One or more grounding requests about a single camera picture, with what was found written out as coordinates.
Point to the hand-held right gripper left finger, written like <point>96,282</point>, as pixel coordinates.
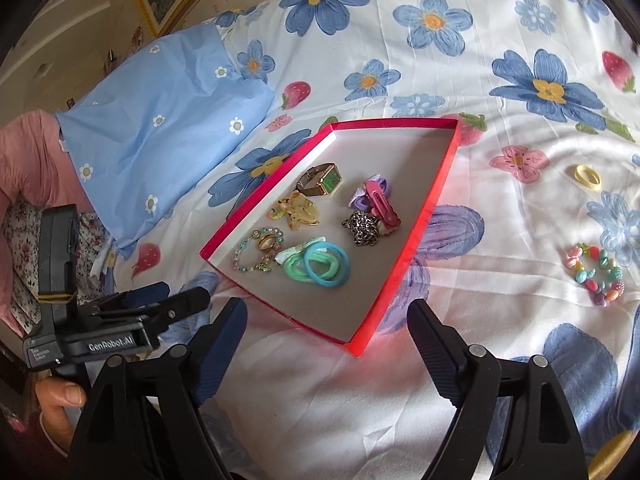
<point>220,357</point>

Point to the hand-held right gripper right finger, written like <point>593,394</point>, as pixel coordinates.
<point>430,347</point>

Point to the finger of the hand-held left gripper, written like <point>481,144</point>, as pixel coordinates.
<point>185,305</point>
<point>150,292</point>

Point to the red cardboard box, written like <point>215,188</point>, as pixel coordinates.
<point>380,280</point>

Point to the yellow butterfly hair clip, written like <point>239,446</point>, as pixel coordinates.
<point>300,210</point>

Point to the pink hair clip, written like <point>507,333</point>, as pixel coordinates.
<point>382,205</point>

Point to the purple flower hair clip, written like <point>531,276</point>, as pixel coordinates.
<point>357,197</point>

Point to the person's left forearm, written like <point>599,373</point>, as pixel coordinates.
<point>25,435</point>

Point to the person's left hand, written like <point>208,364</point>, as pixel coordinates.
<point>57,400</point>

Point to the small-flowered cloth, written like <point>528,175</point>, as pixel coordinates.
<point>22,245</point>

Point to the pink cloth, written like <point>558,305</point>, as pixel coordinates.
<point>30,160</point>

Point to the blue flowered pillow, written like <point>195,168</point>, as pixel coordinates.
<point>165,125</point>

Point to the yellow round object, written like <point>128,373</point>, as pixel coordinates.
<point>612,455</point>

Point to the white floral bed sheet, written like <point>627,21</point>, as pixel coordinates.
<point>475,110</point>

